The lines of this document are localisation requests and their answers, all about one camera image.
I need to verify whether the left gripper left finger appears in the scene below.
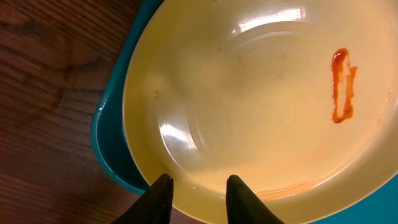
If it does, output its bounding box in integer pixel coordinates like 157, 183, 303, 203
112, 174, 174, 224

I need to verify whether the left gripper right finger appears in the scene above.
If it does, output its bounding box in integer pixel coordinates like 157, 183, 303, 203
226, 175, 284, 224

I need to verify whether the yellow-green plate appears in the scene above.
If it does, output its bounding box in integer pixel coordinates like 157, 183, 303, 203
123, 0, 397, 223

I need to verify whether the teal plastic tray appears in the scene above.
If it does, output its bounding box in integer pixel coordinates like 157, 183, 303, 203
91, 0, 397, 224

